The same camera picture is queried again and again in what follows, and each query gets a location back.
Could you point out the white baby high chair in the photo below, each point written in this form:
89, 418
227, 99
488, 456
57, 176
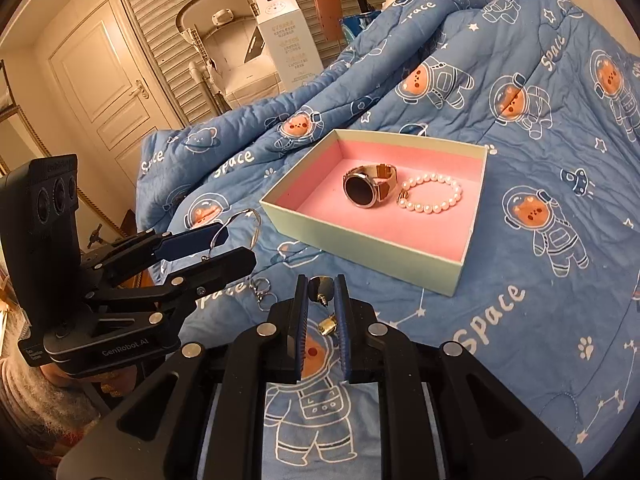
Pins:
235, 75

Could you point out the tall white carton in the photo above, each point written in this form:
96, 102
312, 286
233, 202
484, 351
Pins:
295, 50

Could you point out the cream panelled door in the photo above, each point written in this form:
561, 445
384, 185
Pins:
100, 85

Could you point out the pink board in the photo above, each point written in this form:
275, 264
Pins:
325, 0

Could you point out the blue astronaut printed blanket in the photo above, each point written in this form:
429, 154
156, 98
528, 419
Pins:
500, 110

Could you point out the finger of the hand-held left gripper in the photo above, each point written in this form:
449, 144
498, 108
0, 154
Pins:
220, 266
185, 245

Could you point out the green box with pink lining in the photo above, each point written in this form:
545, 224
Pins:
375, 260

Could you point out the rose gold wrist watch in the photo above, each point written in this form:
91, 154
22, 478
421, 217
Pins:
361, 187

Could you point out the cream louvred wardrobe door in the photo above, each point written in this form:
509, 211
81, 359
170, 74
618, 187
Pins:
150, 10

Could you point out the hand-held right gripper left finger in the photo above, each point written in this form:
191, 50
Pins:
300, 332

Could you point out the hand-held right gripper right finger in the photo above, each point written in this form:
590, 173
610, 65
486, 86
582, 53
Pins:
343, 332

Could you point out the blue tissue box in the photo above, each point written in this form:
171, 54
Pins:
357, 27

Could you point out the small gold charm pendant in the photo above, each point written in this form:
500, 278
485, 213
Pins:
327, 327

